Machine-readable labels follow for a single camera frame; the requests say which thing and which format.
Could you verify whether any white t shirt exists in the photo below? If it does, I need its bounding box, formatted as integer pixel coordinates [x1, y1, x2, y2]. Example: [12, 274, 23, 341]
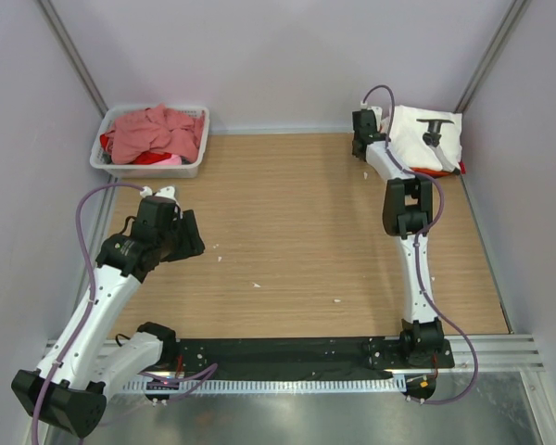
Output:
[379, 106, 462, 172]

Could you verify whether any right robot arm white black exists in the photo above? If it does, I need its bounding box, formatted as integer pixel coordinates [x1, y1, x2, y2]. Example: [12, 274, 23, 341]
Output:
[352, 108, 445, 367]

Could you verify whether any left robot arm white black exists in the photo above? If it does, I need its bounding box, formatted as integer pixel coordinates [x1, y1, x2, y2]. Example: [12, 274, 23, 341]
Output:
[11, 186, 205, 439]

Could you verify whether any orange folded t shirt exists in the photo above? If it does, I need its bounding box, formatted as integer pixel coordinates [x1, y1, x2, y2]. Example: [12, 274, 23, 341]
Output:
[412, 168, 462, 178]

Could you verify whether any pink crumpled shirt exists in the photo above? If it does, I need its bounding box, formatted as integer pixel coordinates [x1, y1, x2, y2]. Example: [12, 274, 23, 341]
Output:
[102, 104, 206, 165]

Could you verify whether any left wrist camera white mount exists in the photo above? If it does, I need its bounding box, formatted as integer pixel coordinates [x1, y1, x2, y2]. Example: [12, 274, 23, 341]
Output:
[140, 185, 177, 201]

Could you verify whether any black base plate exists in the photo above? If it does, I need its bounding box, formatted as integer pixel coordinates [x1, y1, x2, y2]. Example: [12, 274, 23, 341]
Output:
[178, 337, 455, 382]

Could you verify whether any white slotted cable duct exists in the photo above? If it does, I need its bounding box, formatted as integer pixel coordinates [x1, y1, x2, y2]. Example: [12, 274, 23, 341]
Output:
[120, 375, 407, 396]

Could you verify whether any right aluminium corner post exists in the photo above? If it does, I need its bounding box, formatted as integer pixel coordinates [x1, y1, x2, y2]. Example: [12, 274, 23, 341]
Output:
[454, 0, 532, 114]

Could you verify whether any aluminium corner post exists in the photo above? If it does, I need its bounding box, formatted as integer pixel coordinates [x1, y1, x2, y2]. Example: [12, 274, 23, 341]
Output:
[454, 0, 532, 114]
[36, 0, 108, 117]

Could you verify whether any left aluminium corner post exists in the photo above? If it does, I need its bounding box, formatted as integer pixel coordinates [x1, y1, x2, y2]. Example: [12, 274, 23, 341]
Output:
[36, 0, 108, 117]

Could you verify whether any aluminium frame rail front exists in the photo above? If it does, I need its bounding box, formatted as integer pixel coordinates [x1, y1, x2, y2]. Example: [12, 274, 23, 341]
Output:
[44, 334, 546, 372]

